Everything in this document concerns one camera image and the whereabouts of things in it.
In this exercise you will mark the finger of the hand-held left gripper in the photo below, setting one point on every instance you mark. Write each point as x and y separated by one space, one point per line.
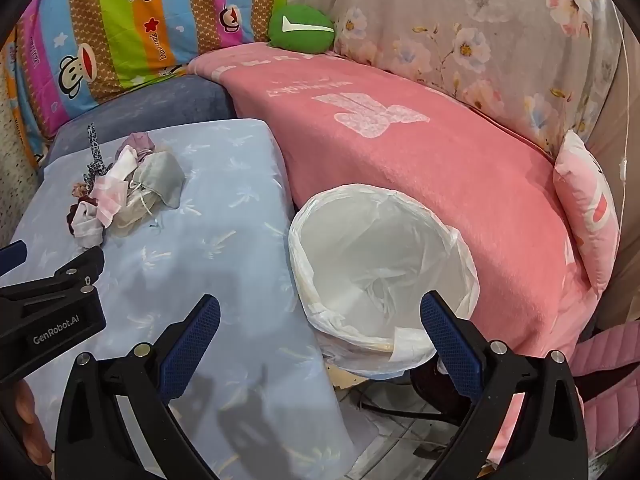
12 256
82 267

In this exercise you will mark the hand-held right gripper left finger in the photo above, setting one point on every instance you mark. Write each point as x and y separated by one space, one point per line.
192 345

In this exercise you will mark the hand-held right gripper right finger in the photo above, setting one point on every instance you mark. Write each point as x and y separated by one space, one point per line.
450 345

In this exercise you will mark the mauve cloth bag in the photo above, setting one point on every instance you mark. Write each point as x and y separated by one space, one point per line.
137 141

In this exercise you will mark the bin with white plastic bag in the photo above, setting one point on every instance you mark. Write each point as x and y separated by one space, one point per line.
350 240

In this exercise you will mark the person's left hand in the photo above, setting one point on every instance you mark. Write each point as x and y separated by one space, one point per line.
27 420

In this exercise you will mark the black chair base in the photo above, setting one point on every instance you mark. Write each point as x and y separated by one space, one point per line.
430 385

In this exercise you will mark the dark red scrunchie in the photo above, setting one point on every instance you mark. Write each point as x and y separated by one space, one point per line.
84 206

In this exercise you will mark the pink white cloth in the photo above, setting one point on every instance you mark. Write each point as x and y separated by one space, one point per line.
112 190

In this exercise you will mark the light blue sheet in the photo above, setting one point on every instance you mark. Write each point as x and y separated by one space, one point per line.
200 240

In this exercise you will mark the wooden board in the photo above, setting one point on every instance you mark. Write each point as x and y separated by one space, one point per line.
345 379

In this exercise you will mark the grey fabric pouch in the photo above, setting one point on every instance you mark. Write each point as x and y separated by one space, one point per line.
160 175

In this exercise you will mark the pink quilted jacket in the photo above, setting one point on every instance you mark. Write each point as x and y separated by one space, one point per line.
605 360

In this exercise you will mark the blue-grey cushion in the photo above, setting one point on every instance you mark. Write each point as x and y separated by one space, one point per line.
150 105

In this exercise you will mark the pink blanket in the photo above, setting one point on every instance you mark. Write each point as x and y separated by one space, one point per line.
425 170

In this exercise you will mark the pink printed pillow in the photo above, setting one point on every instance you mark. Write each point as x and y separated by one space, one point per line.
585 200

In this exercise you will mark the striped monkey print pillow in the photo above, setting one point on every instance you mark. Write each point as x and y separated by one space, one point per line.
115 20

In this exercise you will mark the beige curtain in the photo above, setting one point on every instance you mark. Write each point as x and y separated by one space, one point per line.
611 125

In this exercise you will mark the green cushion with white tick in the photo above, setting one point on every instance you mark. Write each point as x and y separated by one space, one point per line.
300 40

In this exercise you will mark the grey floral blanket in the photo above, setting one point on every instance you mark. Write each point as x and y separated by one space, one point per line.
450 20

